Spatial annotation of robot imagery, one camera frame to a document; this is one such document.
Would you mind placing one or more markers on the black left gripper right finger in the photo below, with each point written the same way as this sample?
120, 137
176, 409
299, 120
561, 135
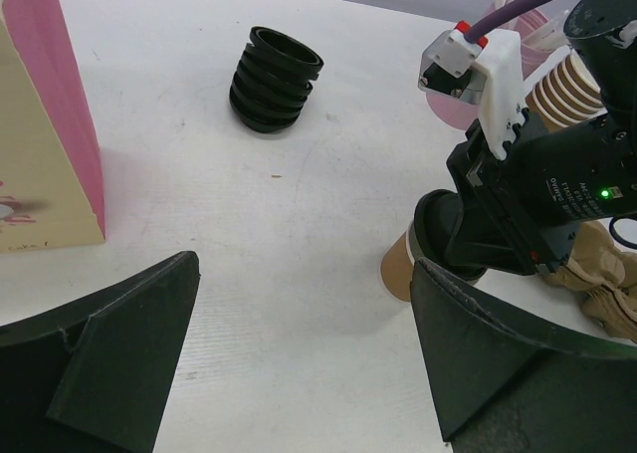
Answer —
505, 380

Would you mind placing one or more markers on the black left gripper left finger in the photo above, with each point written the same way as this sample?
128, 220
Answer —
94, 375

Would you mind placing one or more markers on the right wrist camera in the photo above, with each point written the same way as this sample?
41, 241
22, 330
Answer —
456, 82

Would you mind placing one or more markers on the stack of brown paper cups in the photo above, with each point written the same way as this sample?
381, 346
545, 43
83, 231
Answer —
566, 95

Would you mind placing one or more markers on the stack of black cup lids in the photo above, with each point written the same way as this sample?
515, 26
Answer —
273, 80

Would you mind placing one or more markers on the white wrapped straws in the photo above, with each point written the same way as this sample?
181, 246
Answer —
508, 13

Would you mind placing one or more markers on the black cup lid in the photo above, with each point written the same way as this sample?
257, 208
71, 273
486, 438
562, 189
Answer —
434, 220

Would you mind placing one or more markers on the brown paper coffee cup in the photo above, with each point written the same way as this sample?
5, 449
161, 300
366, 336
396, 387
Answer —
397, 265

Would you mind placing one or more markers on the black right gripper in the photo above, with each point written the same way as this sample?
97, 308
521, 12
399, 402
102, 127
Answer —
521, 214

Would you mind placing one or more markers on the pink and cream paper bag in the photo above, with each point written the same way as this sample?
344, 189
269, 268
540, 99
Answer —
52, 185

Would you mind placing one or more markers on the brown cardboard cup carrier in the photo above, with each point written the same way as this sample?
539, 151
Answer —
606, 275

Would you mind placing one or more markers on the pink cylindrical holder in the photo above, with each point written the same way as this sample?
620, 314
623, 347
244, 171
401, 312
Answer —
495, 95

